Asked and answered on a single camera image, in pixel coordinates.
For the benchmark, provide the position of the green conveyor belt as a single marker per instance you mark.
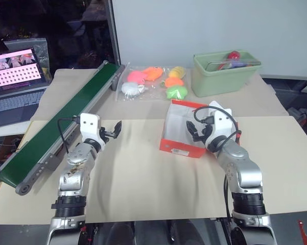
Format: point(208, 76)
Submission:
point(53, 127)

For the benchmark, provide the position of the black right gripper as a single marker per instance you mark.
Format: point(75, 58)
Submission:
point(205, 134)

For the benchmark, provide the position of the grey laptop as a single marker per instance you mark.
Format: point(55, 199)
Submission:
point(12, 84)

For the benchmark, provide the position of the green plush toy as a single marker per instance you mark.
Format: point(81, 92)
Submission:
point(175, 92)

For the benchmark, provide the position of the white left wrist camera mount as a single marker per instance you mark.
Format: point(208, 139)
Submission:
point(89, 126)

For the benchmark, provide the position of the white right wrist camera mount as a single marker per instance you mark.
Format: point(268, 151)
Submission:
point(223, 122)

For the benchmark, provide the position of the red cardboard box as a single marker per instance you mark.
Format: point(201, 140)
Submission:
point(178, 150)

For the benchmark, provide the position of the white plush toy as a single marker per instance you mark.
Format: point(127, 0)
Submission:
point(129, 89)

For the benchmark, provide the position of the aluminium profile post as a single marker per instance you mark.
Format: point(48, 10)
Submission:
point(114, 30)

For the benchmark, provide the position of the red toy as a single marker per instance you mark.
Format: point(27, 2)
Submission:
point(234, 54)

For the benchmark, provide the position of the large orange plush toy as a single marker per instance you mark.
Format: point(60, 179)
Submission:
point(153, 72)

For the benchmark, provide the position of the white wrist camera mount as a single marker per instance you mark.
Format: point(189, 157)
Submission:
point(223, 122)
point(89, 126)

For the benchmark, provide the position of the clear zip bag of toys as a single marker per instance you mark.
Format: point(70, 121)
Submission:
point(153, 86)

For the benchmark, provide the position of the pink plush toy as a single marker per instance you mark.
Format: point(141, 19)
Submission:
point(136, 76)

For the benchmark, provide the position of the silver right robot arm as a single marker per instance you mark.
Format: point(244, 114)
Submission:
point(241, 163)

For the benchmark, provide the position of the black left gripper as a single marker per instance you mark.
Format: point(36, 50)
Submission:
point(106, 134)

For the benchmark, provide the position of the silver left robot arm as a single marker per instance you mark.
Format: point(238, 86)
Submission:
point(75, 158)

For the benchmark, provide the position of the grey and red device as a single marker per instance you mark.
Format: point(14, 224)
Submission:
point(298, 114)

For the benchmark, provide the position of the dark rounded shape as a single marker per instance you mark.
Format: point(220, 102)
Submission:
point(121, 233)
point(180, 233)

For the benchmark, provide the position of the small orange plush toy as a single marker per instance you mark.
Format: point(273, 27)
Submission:
point(174, 81)

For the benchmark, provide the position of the light green plastic bin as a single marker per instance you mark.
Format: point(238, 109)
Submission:
point(217, 79)

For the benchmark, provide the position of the yellow plush toy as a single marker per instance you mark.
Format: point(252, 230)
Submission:
point(176, 72)

